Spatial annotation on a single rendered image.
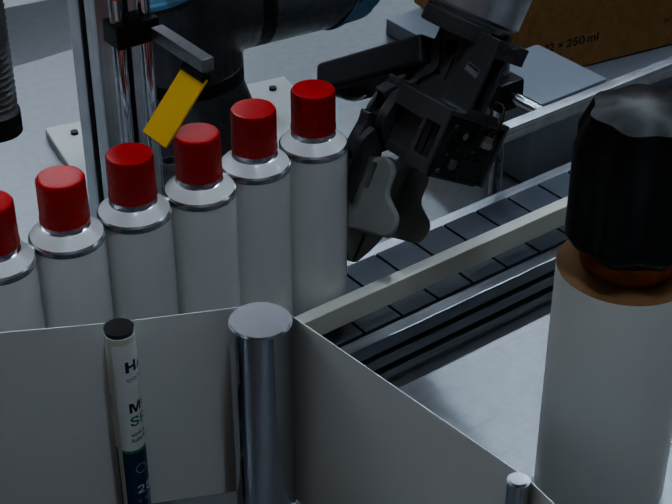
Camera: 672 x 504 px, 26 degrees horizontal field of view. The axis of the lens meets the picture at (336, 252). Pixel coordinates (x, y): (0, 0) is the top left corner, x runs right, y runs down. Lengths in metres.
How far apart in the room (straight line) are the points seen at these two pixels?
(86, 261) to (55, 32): 0.83
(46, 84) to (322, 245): 0.63
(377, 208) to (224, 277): 0.14
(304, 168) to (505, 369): 0.22
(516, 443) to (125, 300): 0.30
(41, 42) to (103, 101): 0.65
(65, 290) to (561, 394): 0.34
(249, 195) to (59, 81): 0.65
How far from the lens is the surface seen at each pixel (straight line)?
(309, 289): 1.13
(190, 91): 1.01
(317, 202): 1.09
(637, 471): 0.98
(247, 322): 0.86
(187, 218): 1.02
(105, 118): 1.13
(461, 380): 1.12
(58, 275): 0.99
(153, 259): 1.01
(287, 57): 1.70
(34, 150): 1.54
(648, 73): 1.40
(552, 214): 1.26
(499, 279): 1.23
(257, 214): 1.06
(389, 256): 1.25
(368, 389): 0.83
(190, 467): 0.95
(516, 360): 1.14
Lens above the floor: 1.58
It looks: 34 degrees down
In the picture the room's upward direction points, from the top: straight up
